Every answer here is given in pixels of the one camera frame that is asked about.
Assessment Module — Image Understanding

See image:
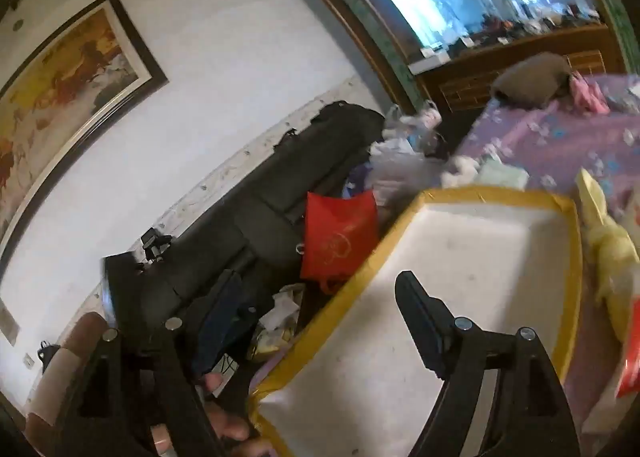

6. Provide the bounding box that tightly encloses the purple floral blanket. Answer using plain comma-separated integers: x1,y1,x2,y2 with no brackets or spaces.
452,72,640,443

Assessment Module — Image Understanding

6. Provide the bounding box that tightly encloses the clear plastic bag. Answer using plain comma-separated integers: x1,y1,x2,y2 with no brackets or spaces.
367,137,451,202

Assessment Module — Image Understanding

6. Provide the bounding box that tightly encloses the pale green packet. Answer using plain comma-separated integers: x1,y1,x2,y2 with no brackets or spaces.
475,162,530,190

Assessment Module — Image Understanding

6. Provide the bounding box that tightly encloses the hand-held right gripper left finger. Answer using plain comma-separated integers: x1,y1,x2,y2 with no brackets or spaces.
55,271,246,457

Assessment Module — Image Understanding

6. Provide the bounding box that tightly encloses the person's left hand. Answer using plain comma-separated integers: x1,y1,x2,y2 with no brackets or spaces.
204,372,275,457

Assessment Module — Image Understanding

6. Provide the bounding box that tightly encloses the clutter of small items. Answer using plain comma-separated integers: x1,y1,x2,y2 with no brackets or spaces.
465,7,601,45

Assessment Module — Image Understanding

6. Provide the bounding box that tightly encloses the yellow towel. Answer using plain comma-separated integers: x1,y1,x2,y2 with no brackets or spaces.
575,168,640,343

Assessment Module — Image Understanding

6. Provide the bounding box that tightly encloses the black plug adapter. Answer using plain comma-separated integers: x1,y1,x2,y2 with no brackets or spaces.
37,341,62,373

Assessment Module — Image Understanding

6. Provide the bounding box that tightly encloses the brown cushion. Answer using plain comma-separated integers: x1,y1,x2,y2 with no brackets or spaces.
490,52,573,105

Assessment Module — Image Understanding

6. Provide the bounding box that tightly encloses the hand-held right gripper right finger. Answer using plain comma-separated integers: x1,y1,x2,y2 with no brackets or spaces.
394,271,581,457

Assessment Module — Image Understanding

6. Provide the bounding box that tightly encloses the white fluffy cloth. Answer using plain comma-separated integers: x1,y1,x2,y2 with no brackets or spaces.
442,156,481,188

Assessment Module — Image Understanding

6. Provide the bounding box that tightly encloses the framed wall painting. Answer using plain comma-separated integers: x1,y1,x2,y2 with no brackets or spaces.
0,0,170,258

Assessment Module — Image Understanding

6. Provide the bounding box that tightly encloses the black sofa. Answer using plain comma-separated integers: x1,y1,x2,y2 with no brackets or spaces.
102,99,388,388

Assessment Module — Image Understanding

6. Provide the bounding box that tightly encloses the black tripod mount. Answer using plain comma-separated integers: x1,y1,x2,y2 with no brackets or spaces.
140,228,173,265

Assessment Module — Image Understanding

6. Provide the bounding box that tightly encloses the purple bag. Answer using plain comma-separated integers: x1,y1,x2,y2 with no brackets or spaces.
342,164,373,198

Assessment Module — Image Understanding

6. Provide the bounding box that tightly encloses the red tote bag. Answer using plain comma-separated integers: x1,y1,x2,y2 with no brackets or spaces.
300,189,379,295

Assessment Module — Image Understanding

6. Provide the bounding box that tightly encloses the person's left forearm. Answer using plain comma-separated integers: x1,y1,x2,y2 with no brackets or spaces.
25,312,106,438

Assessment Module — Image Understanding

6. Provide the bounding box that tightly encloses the pink soft cloth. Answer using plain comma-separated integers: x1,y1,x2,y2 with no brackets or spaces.
570,72,611,114

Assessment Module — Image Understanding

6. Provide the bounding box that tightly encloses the white plastic bag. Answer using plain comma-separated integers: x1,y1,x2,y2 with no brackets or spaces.
385,104,443,148

